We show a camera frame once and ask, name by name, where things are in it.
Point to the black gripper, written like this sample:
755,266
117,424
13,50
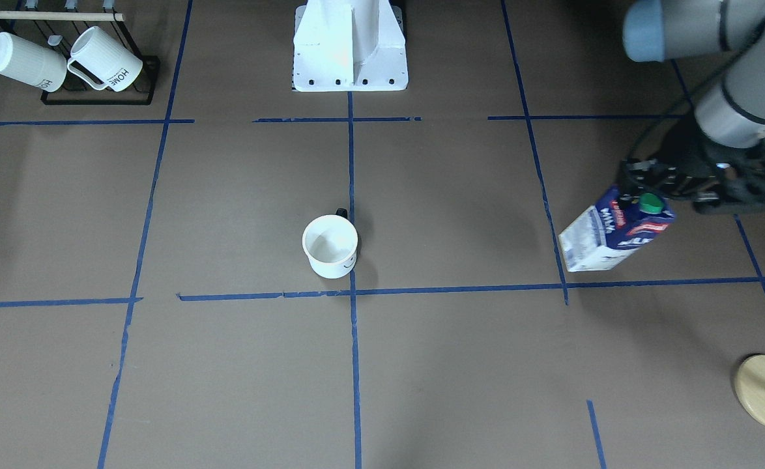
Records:
690,163

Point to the blue white milk carton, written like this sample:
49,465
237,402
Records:
613,228

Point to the white smiley face mug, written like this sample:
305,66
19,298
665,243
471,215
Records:
331,244

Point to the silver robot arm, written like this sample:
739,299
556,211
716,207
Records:
731,111

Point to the white HOME mug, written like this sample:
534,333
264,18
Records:
102,62

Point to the white ribbed mug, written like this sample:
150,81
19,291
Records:
31,64

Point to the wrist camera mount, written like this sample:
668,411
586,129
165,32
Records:
738,177

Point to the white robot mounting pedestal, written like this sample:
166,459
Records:
350,46

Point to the black wire mug rack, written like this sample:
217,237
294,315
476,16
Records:
59,27

